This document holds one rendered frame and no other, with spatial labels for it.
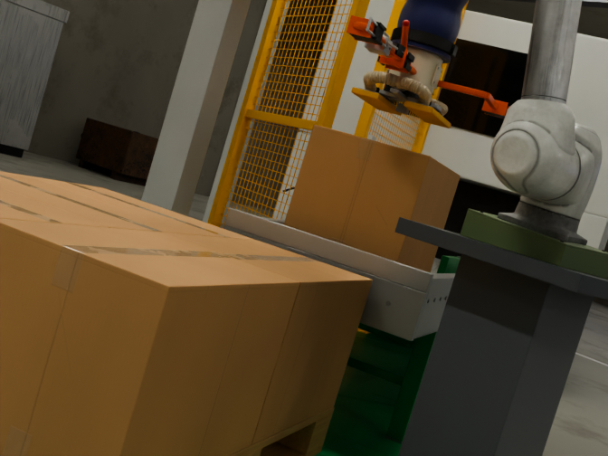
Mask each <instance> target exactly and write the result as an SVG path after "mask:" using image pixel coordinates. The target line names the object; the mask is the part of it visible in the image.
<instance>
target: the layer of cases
mask: <svg viewBox="0 0 608 456"><path fill-rule="evenodd" d="M372 281H373V280H372V279H369V278H367V277H364V276H361V275H358V274H355V273H353V272H350V271H346V270H343V269H340V268H338V267H335V266H332V265H329V264H326V263H324V262H321V261H316V260H313V259H310V258H308V257H305V256H303V255H300V254H297V253H295V252H290V251H287V250H284V249H281V248H279V247H276V246H273V245H270V244H268V243H265V242H260V241H256V240H254V239H253V238H250V237H247V236H244V235H241V234H238V233H234V232H231V231H228V230H225V229H223V228H220V227H217V226H215V225H212V224H209V223H205V222H202V221H199V220H196V219H194V218H191V217H188V216H185V215H182V214H178V213H175V212H173V211H170V210H167V209H165V208H162V207H159V206H156V205H153V204H149V203H146V202H143V201H140V200H138V199H135V198H132V197H130V196H127V195H123V194H120V193H117V192H114V191H111V190H109V189H106V188H103V187H97V186H91V185H81V184H75V183H70V182H63V181H58V180H52V179H47V178H40V177H35V176H25V175H19V174H13V173H7V172H2V171H0V456H229V455H231V454H233V453H235V452H237V451H239V450H242V449H244V448H246V447H248V446H250V445H251V444H254V443H256V442H259V441H261V440H263V439H265V438H267V437H269V436H272V435H273V434H275V433H277V432H280V431H282V430H284V429H287V428H289V427H291V426H292V425H294V424H296V423H300V422H302V421H304V420H306V419H308V418H309V417H311V416H313V415H316V414H318V413H321V412H323V411H325V410H327V409H328V408H331V407H333V406H334V405H335V401H336V399H337V394H338V390H339V387H340V385H341V382H342V378H343V375H344V373H345V370H346V366H347V361H348V359H349V356H350V352H351V349H352V346H353V344H354V340H355V337H356V333H357V329H358V326H359V323H360V320H361V317H362V314H363V311H364V308H365V304H366V300H367V297H368V293H369V291H370V288H371V285H372Z"/></svg>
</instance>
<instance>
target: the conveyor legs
mask: <svg viewBox="0 0 608 456"><path fill-rule="evenodd" d="M358 328H361V329H363V330H365V331H368V332H371V333H373V334H376V335H378V336H381V337H385V338H388V339H391V340H393V341H395V342H398V343H401V344H403V345H406V346H409V347H412V348H413V351H412V354H411V357H410V360H409V363H408V366H407V368H406V372H405V375H404V376H403V375H399V374H397V373H394V372H392V371H389V370H386V369H384V368H382V367H379V366H375V365H373V364H370V363H367V362H366V361H363V360H360V359H358V358H355V357H352V356H349V359H348V361H347V366H352V367H354V368H356V369H358V370H361V371H364V372H366V373H368V374H370V375H375V376H377V377H380V378H382V379H384V380H387V381H389V382H392V383H394V384H397V385H400V386H401V389H400V392H399V395H398V397H397V400H396V404H395V407H394V411H393V414H392V418H391V421H390V423H389V426H388V429H387V433H386V436H385V438H387V439H389V440H392V441H394V442H398V443H400V444H402V443H403V440H404V435H405V432H406V429H407V426H408V423H409V420H410V417H411V414H412V411H413V407H414V403H415V400H416V397H417V395H418V392H419V388H420V385H421V382H422V380H423V375H424V371H425V368H426V366H427V363H428V360H429V357H430V354H431V351H432V346H433V343H434V339H435V337H436V334H437V332H434V333H431V334H429V335H426V336H423V337H418V338H416V339H415V340H413V341H409V340H406V339H404V338H401V337H397V336H395V335H392V334H389V333H386V332H384V331H382V330H379V329H376V328H372V327H369V326H367V325H364V324H362V323H359V326H358Z"/></svg>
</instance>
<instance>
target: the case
mask: <svg viewBox="0 0 608 456"><path fill-rule="evenodd" d="M460 177H461V176H460V175H458V174H457V173H455V172H453V171H452V170H450V169H449V168H448V167H446V166H444V165H443V164H441V163H440V162H438V161H437V160H435V159H434V158H432V157H430V156H427V155H424V154H420V153H417V152H413V151H411V150H407V149H403V148H400V147H395V146H391V145H387V144H385V143H381V142H378V141H374V140H371V139H368V138H362V137H359V136H355V135H352V134H348V133H346V132H342V131H338V130H335V129H332V128H326V127H323V126H320V125H316V124H314V125H313V129H312V131H311V134H310V138H309V142H308V146H307V149H306V152H305V156H304V158H303V161H302V165H301V168H300V171H299V176H298V179H297V183H296V185H295V188H294V192H293V195H292V197H291V201H290V206H289V210H288V212H287V215H286V219H285V222H284V225H287V226H289V227H292V228H295V229H298V230H301V231H303V232H306V233H311V234H315V235H317V236H320V237H323V238H326V239H329V240H331V241H334V242H339V243H342V244H345V245H347V246H350V247H353V248H356V249H358V250H361V251H364V252H369V253H372V254H374V255H378V256H381V257H384V258H386V259H389V260H392V261H397V262H400V263H402V264H405V265H408V266H411V267H414V268H416V269H419V270H422V271H427V272H431V269H432V265H433V262H434V258H435V255H436V252H437V250H438V246H435V245H432V244H429V243H427V242H422V241H420V240H417V239H414V238H412V237H409V236H406V235H403V234H400V233H396V232H395V228H396V225H397V223H398V220H399V217H402V218H405V219H408V220H412V221H415V222H418V223H424V224H427V225H430V226H434V227H437V228H441V229H444V226H445V224H446V221H447V218H448V214H449V211H450V209H451V204H452V200H453V197H454V195H455V192H456V189H457V185H458V183H459V180H460Z"/></svg>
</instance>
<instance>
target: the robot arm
mask: <svg viewBox="0 0 608 456"><path fill-rule="evenodd" d="M581 5H582V0H536V7H535V12H534V19H533V24H532V30H531V36H530V42H529V48H528V54H527V65H526V71H525V77H524V83H523V89H522V95H521V100H517V101H516V102H515V103H514V104H512V105H511V106H510V107H509V108H508V110H507V114H506V116H505V118H504V121H503V123H502V126H501V128H500V130H499V132H498V134H497V135H496V137H495V138H494V140H493V143H492V146H491V150H490V163H491V166H492V169H493V171H494V173H495V175H496V177H497V178H498V180H499V181H500V182H501V183H502V184H503V185H504V186H505V187H507V188H508V189H510V190H511V191H513V192H515V193H517V194H519V195H521V197H520V200H519V202H518V206H517V208H516V210H515V212H514V213H499V215H498V217H497V218H499V219H501V220H504V221H507V222H510V223H514V224H517V225H519V226H522V227H525V228H528V229H530V230H532V231H535V232H538V233H542V234H545V235H547V236H550V237H553V238H555V239H557V240H560V241H564V242H573V243H578V244H582V245H586V244H587V240H586V239H585V238H584V237H582V236H580V235H579V234H577V230H578V226H579V223H580V220H581V217H582V215H583V212H584V210H585V208H586V206H587V204H588V202H589V199H590V197H591V194H592V192H593V190H594V186H595V183H596V180H597V177H598V174H599V171H600V167H601V164H602V157H603V151H602V144H601V139H600V138H599V137H598V135H597V133H596V132H595V131H594V130H593V129H591V128H588V127H586V126H584V125H581V124H578V123H575V115H574V113H573V112H572V110H570V108H569V107H568V106H567V105H566V99H567V93H568V87H569V81H570V75H571V70H572V64H573V58H574V52H575V41H576V36H577V29H578V24H579V17H580V12H581Z"/></svg>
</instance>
